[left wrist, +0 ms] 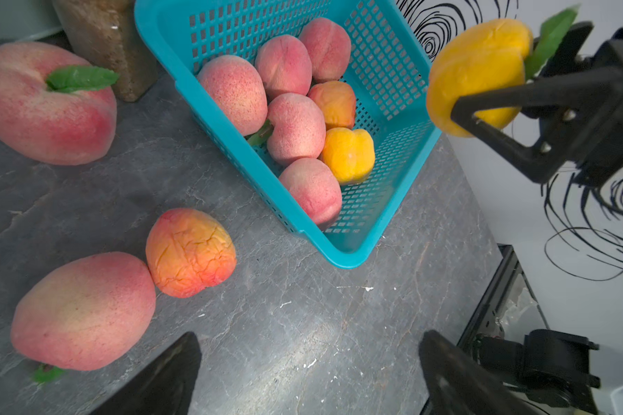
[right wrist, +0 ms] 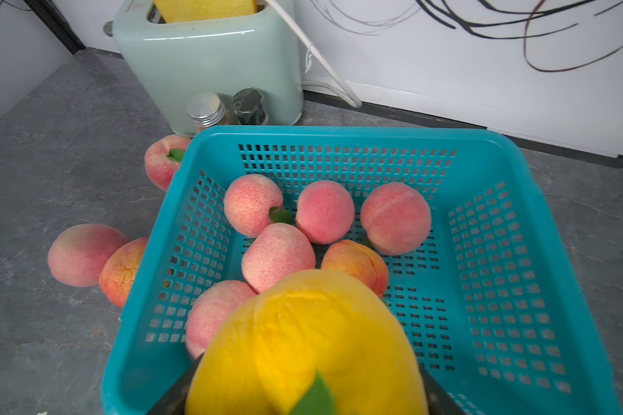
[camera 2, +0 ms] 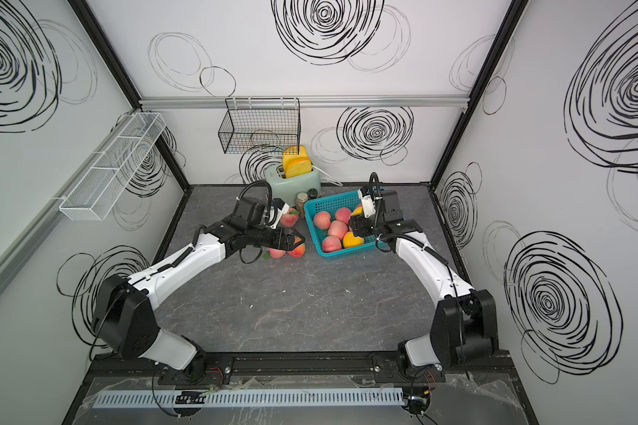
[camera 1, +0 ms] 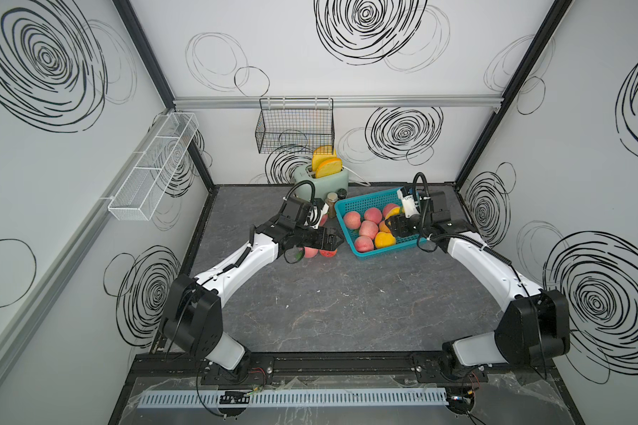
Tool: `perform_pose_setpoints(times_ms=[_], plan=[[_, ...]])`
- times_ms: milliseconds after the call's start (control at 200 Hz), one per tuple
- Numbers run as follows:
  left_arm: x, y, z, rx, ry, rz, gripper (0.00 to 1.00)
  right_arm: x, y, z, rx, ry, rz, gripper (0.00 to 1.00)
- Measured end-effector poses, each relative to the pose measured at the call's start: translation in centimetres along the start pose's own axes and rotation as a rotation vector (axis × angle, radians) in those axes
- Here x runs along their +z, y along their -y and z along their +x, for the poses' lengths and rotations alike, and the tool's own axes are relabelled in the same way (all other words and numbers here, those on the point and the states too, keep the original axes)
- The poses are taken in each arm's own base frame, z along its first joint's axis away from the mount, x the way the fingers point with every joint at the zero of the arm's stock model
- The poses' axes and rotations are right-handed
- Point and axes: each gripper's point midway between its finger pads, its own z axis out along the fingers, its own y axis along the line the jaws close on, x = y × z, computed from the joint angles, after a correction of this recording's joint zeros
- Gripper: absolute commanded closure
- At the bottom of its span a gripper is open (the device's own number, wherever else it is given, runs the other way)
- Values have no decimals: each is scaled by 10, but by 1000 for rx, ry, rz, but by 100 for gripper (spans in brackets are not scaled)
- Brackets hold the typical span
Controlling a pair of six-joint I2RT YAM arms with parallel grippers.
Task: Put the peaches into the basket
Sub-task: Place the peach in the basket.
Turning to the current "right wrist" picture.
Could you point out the black corner frame post left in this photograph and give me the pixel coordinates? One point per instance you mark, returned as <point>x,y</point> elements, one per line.
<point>53,19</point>

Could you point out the yellow peach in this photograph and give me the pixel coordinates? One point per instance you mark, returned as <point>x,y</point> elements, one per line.
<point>312,324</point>

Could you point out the teal plastic basket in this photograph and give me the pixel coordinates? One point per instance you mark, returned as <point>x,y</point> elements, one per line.
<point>489,302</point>

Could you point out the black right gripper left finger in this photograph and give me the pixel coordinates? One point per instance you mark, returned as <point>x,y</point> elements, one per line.
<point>174,400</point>

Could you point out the yellow toast slice right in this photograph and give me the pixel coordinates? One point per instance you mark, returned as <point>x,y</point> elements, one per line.
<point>175,11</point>

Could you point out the small dark jar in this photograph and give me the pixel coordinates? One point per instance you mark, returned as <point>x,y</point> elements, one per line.
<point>249,108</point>

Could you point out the pink peach front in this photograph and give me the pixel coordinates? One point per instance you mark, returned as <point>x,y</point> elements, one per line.
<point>279,250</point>

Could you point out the orange wrinkled peach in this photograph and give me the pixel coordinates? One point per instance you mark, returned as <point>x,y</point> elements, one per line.
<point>118,275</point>
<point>358,261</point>

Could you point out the glass spice jar silver lid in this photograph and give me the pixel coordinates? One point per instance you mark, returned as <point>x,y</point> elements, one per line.
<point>206,110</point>

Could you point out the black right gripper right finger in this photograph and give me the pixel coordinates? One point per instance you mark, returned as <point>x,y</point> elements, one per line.
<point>438,400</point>

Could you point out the mint green toaster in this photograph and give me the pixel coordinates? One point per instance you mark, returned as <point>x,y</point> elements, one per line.
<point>175,62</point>

